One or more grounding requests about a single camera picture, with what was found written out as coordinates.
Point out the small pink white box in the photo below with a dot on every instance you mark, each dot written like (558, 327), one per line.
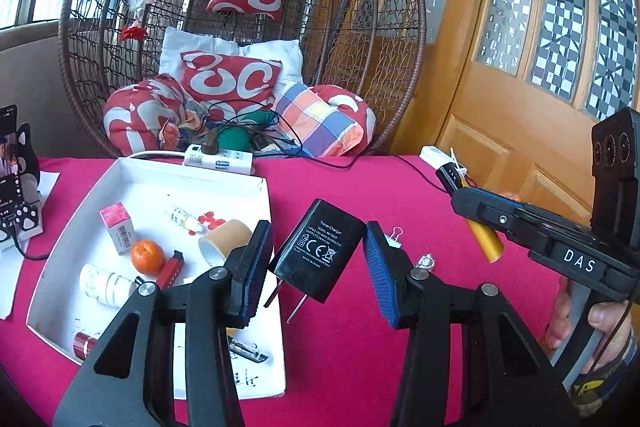
(117, 227)

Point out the brown tape roll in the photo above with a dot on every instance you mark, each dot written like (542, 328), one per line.
(225, 234)

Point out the small clear yellow bottle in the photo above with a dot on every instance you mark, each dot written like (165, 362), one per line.
(182, 218)

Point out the wicker hanging chair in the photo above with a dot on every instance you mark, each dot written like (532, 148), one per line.
(350, 7)

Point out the green cloth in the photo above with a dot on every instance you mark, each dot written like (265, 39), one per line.
(232, 139)

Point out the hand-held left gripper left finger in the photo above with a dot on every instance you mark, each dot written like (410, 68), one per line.
(252, 287)

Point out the red rectangular flashlight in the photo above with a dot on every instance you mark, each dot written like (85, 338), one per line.
(170, 272)

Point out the white tray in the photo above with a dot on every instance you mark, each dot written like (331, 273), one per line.
(150, 192)

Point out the slim black silver pen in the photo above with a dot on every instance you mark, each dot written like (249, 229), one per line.
(247, 349)

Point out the red tablecloth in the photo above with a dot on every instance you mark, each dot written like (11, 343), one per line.
(350, 187)

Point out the white pillow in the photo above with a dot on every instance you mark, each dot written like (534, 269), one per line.
(175, 47)

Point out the person's right hand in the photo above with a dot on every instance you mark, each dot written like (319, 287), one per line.
(607, 322)

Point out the round red white cushion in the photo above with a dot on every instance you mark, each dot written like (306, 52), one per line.
(350, 99)

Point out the white paper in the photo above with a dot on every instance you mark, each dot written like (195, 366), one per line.
(12, 282)

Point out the white device with tags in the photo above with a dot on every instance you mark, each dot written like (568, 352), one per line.
(432, 155)

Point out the black wall charger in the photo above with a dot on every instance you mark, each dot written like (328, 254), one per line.
(315, 252)

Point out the square red white cushion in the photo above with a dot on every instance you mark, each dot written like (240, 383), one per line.
(235, 79)

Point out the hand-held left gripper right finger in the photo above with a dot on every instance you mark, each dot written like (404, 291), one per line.
(382, 277)

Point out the black plug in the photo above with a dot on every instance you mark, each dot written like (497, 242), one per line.
(210, 144)

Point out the wooden door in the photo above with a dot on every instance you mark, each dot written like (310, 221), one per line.
(480, 107)

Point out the dark red cylindrical container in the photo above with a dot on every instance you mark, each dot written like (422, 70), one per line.
(85, 343)

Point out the plaid cushion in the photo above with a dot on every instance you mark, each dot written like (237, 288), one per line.
(320, 122)

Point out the yellow lighter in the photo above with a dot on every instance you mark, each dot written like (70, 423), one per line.
(482, 237)

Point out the black white cat phone stand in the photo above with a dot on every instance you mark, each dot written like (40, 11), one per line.
(27, 147)

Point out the black smartphone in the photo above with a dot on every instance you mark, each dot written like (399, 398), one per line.
(7, 177)

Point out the orange mandarin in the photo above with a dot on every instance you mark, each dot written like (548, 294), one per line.
(147, 257)

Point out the red flower decoration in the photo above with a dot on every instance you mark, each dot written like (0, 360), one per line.
(132, 33)

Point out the crumpled red white cushion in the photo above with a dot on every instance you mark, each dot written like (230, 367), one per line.
(135, 117)

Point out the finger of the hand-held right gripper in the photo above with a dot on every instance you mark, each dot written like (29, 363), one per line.
(490, 214)
(545, 218)

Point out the white power strip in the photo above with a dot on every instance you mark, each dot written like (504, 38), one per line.
(230, 162)

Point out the white plastic bottle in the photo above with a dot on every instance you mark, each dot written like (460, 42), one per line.
(105, 284)

